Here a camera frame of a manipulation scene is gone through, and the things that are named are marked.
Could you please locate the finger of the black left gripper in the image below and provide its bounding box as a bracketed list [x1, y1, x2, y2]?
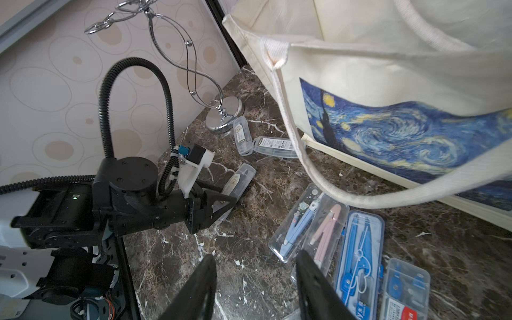
[193, 189, 237, 233]

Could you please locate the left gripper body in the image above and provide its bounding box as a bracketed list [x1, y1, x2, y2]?
[92, 157, 189, 236]

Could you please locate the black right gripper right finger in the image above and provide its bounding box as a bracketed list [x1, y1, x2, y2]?
[295, 250, 356, 319]

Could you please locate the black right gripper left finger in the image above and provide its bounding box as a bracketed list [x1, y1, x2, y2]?
[158, 254, 217, 320]

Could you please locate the gold label clear case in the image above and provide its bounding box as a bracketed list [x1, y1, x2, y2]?
[212, 163, 257, 226]

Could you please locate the long barcode clear case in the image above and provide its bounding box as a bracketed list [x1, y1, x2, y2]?
[253, 137, 298, 159]

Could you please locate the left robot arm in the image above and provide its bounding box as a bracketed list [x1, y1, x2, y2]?
[1, 57, 237, 319]

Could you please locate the blue compass clear case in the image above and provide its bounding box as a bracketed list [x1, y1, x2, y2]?
[334, 210, 385, 320]

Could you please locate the pink compass case upper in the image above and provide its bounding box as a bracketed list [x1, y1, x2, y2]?
[301, 195, 349, 275]

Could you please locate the light blue compass case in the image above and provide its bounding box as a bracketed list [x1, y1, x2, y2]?
[269, 183, 325, 263]

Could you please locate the cream canvas tote bag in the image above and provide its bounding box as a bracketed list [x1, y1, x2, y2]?
[223, 1, 511, 229]

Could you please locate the red label clear case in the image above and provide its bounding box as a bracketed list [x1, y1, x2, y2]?
[379, 258, 431, 320]

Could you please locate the clear case near rack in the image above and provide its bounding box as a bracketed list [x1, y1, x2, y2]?
[233, 116, 253, 156]

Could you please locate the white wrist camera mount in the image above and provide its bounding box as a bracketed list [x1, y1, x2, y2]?
[172, 144, 215, 199]

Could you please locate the chrome wire cup rack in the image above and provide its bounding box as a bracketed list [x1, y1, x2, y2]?
[84, 1, 244, 134]

